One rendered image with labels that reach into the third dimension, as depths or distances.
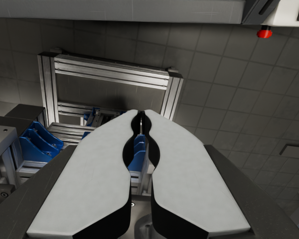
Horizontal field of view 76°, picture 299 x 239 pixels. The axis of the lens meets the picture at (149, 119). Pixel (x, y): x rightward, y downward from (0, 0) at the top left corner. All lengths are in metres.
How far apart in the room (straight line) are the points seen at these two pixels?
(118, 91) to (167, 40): 0.47
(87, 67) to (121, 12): 0.83
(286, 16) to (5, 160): 0.69
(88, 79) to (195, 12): 0.94
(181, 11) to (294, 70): 1.47
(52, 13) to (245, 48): 1.31
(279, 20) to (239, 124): 1.43
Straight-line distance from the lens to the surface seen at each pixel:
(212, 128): 1.73
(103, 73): 1.20
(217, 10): 0.42
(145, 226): 0.58
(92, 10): 0.41
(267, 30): 0.63
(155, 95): 1.25
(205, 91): 1.54
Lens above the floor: 1.35
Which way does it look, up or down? 59 degrees down
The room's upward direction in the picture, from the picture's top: 176 degrees clockwise
